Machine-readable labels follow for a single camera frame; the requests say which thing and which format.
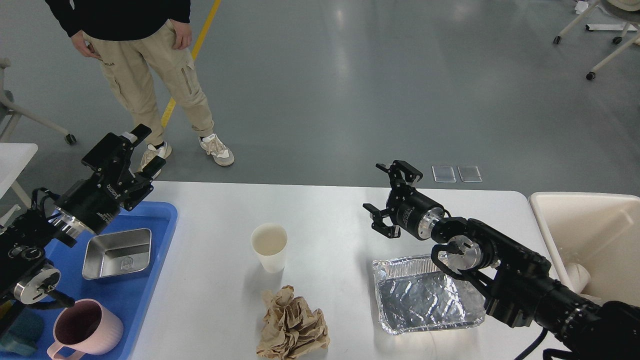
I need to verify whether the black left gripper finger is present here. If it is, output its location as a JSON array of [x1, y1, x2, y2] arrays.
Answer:
[[122, 156, 166, 211], [81, 124, 152, 187]]

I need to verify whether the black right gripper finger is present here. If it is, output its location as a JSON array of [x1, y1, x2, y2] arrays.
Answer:
[[363, 203, 401, 239], [375, 160, 424, 199]]

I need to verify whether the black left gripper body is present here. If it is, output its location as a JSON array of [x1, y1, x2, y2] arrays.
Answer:
[[52, 176, 143, 236]]

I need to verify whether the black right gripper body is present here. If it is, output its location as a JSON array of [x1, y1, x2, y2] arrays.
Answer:
[[389, 192, 445, 240]]

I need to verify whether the stainless steel rectangular dish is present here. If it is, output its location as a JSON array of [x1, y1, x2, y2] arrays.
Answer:
[[81, 228, 153, 281]]

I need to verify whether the pink ribbed mug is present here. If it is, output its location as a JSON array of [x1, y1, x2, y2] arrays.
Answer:
[[46, 298, 124, 360]]

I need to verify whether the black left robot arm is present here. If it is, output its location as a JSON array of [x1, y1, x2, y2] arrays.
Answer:
[[0, 124, 166, 333]]

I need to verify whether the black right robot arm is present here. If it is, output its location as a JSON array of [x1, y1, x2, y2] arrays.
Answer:
[[363, 160, 640, 360]]

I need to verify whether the person's right hand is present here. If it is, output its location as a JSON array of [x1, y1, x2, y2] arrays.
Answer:
[[70, 30, 102, 60]]

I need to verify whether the person's left hand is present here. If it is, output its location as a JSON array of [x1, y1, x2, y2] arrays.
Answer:
[[169, 19, 193, 50]]

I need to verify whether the clear floor plate left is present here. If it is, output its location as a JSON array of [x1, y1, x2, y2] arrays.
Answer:
[[431, 165, 457, 183]]

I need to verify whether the clear floor plate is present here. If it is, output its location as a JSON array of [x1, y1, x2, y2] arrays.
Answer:
[[457, 165, 483, 183], [431, 165, 457, 183]]

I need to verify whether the clear floor plate right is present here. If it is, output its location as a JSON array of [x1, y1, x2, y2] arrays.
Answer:
[[457, 165, 483, 183]]

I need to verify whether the blue plastic tray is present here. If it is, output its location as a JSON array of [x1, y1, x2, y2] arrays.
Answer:
[[0, 201, 179, 360]]

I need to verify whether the aluminium foil tray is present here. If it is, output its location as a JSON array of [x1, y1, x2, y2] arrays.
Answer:
[[371, 254, 486, 336]]

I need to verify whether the white side table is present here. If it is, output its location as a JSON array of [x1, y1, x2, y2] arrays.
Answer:
[[0, 142, 38, 208]]

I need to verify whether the white paper cup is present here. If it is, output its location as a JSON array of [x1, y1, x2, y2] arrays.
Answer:
[[250, 222, 288, 274]]

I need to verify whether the white chair base left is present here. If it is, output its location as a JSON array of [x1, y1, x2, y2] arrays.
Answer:
[[0, 57, 77, 146]]

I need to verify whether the white chair base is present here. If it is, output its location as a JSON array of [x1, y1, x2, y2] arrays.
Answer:
[[0, 57, 77, 146], [552, 0, 640, 81]]

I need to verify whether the person in beige trousers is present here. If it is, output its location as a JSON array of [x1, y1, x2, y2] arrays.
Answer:
[[46, 0, 234, 168]]

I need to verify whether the teal mug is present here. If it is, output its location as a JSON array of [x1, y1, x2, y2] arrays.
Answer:
[[0, 309, 44, 358]]

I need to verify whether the crumpled brown paper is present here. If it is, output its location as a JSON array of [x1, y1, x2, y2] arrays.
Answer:
[[256, 285, 330, 360]]

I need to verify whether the crumpled white cup in bin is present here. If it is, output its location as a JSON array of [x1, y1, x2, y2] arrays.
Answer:
[[565, 263, 591, 294]]

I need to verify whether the beige plastic bin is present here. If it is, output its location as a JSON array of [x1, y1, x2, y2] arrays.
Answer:
[[528, 192, 640, 306]]

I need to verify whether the white chair base right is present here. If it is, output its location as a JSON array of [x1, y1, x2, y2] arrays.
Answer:
[[552, 0, 640, 81]]

